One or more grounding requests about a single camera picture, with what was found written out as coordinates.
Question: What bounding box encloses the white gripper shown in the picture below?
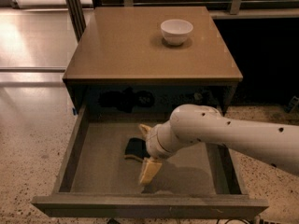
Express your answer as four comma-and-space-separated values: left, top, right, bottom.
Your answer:
138, 121, 187, 185

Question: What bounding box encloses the dark scouring sponge yellow base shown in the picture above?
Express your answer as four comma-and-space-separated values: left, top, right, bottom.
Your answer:
124, 137, 150, 161

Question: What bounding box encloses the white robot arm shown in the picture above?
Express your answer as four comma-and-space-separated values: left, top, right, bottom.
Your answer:
139, 105, 299, 185

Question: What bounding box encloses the open grey top drawer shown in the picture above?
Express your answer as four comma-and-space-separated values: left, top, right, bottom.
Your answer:
32, 107, 268, 218

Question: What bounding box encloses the brown cabinet with counter top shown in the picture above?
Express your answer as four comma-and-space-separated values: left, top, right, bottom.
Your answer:
63, 7, 242, 119

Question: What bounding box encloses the white ceramic bowl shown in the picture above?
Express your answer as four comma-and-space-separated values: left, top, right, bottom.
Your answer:
161, 19, 193, 46

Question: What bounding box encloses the dark vertical metal post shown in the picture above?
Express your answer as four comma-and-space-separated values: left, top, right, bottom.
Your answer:
65, 0, 86, 41

